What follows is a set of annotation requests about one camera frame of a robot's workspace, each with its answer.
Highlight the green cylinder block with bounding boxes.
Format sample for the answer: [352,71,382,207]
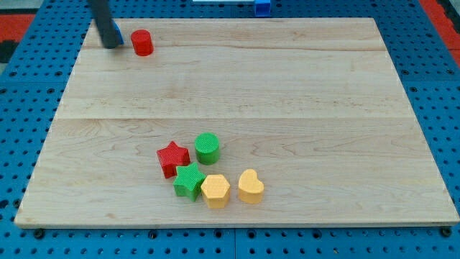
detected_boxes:
[195,132,220,165]

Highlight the yellow hexagon block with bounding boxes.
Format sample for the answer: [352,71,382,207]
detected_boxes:
[201,174,231,209]

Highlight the yellow heart block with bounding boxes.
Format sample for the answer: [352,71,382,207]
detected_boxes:
[238,169,265,204]

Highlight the green star block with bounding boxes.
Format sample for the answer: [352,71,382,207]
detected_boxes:
[173,162,206,202]

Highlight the red star block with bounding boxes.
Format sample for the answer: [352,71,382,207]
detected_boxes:
[156,141,190,178]

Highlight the wooden board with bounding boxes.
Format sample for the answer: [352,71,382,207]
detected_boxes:
[15,18,459,229]

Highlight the red cylinder block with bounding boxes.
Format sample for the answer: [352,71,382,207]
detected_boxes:
[130,29,154,56]

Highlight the blue block behind rod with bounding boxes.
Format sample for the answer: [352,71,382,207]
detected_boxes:
[113,22,124,45]

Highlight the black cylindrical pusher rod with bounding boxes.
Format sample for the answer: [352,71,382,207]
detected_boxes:
[87,0,121,49]

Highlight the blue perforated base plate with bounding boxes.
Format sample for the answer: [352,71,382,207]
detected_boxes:
[1,1,459,258]

